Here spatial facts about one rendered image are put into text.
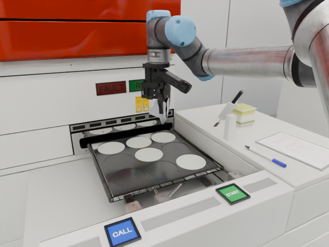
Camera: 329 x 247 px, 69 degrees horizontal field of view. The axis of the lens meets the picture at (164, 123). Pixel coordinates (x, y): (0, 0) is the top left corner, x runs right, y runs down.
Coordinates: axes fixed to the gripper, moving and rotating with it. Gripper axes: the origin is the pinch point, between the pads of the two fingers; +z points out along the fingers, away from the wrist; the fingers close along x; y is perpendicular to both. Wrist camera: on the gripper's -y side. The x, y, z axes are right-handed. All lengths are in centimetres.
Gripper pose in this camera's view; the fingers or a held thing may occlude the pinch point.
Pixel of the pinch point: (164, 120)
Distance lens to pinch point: 84.7
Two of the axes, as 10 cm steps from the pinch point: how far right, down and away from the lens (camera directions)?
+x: -3.4, 3.4, -8.8
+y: -9.4, -1.2, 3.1
